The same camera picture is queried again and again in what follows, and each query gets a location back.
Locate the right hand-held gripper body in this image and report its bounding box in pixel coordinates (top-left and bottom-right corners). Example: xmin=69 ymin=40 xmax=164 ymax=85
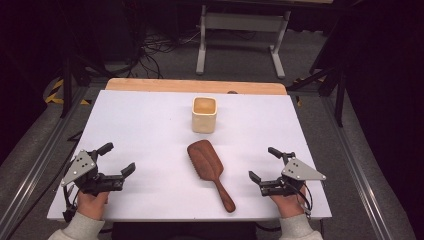
xmin=259 ymin=151 xmax=327 ymax=198

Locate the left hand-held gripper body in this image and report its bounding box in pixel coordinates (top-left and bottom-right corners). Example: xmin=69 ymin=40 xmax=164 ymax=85
xmin=60 ymin=149 xmax=126 ymax=197

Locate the brown wooden hairbrush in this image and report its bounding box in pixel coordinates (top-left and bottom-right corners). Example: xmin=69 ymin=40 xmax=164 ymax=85
xmin=186 ymin=139 xmax=237 ymax=214

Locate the cream square cup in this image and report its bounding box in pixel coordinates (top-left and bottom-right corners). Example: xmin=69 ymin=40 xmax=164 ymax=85
xmin=191 ymin=96 xmax=218 ymax=135

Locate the person's right hand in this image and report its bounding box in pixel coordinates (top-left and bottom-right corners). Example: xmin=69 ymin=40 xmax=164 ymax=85
xmin=269 ymin=185 xmax=308 ymax=220

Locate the person's left hand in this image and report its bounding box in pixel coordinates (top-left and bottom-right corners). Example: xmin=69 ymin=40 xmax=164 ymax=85
xmin=76 ymin=190 xmax=110 ymax=221

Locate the black metal stand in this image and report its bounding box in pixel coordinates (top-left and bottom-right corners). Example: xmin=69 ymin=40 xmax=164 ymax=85
xmin=286 ymin=64 xmax=346 ymax=128
xmin=59 ymin=54 xmax=113 ymax=120

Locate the yellow black hazard tape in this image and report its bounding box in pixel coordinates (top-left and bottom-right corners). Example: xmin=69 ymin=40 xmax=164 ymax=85
xmin=44 ymin=78 xmax=92 ymax=106

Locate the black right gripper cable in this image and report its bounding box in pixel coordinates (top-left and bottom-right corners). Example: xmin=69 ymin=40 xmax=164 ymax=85
xmin=292 ymin=181 xmax=314 ymax=220

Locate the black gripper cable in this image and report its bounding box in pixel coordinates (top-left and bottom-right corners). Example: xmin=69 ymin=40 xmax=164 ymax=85
xmin=61 ymin=183 xmax=81 ymax=223
xmin=292 ymin=181 xmax=314 ymax=220

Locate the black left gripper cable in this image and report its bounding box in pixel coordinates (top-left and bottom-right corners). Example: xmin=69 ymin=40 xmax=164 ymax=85
xmin=61 ymin=183 xmax=81 ymax=223

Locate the aluminium floor rail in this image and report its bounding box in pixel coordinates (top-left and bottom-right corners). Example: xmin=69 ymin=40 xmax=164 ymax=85
xmin=320 ymin=95 xmax=394 ymax=240
xmin=0 ymin=85 xmax=90 ymax=240

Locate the tangle of black floor cables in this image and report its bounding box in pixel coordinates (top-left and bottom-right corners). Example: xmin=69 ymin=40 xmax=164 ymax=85
xmin=131 ymin=28 xmax=201 ymax=80

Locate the white metal desk frame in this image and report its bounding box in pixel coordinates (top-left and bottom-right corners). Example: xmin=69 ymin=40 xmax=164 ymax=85
xmin=195 ymin=4 xmax=292 ymax=80

